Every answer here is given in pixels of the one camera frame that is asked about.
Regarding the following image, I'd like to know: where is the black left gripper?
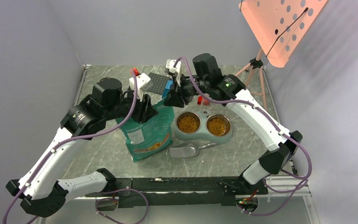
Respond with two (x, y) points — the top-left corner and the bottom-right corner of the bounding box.
(104, 86), (159, 124)

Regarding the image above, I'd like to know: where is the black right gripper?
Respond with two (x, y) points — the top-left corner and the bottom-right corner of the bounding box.
(164, 72), (210, 108)

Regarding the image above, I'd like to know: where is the green pet food bag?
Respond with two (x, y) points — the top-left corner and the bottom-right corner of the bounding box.
(120, 100), (174, 162)

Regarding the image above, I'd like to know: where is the metal food scoop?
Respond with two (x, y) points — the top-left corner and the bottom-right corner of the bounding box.
(169, 141), (218, 159)

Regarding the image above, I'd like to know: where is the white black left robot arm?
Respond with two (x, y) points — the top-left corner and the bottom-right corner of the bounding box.
(6, 77), (157, 217)

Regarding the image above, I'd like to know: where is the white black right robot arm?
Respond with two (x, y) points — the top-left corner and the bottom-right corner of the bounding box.
(165, 53), (302, 194)

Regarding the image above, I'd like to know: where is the brown pet food kibble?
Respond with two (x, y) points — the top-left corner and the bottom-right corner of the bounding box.
(178, 113), (200, 133)

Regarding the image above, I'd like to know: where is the teal double pet bowl stand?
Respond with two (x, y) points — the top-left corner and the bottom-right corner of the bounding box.
(172, 112), (233, 145)

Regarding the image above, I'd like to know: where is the blue building block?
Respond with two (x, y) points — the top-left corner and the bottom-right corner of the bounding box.
(162, 80), (173, 98)

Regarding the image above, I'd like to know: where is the steel bowl left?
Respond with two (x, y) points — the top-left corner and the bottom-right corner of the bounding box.
(176, 112), (202, 135)

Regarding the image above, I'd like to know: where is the steel bowl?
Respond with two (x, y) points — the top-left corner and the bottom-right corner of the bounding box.
(206, 115), (232, 138)
(176, 112), (202, 135)

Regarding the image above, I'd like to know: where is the grey building block baseplate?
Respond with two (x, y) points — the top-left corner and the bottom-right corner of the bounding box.
(148, 73), (171, 95)

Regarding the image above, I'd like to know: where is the red and grey scraper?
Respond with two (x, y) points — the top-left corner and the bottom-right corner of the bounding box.
(197, 96), (209, 106)

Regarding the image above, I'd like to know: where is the clear plastic water bottle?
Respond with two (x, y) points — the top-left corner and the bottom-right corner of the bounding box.
(201, 102), (213, 117)

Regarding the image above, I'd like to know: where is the brown kibble right bowl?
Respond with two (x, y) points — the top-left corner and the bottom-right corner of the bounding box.
(207, 117), (230, 137)

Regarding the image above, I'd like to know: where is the steel bowl right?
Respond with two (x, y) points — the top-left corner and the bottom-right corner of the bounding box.
(206, 115), (232, 138)

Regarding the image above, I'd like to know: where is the pink tripod stand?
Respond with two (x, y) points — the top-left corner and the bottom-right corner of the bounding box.
(235, 48), (269, 120)

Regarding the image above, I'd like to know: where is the pink perforated board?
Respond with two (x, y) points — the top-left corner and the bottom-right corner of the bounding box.
(238, 0), (328, 68)

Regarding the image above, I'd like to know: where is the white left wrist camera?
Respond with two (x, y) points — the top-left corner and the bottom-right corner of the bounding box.
(129, 68), (153, 102)

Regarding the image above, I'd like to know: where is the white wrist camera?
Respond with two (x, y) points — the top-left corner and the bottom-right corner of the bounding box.
(129, 68), (153, 102)
(165, 59), (182, 86)

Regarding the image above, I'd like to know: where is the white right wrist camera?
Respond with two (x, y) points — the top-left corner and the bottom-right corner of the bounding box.
(165, 59), (182, 86)

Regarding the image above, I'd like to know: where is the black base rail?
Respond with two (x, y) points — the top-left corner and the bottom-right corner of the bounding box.
(86, 176), (268, 208)

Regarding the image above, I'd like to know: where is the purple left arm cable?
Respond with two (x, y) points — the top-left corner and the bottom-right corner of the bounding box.
(2, 68), (139, 224)

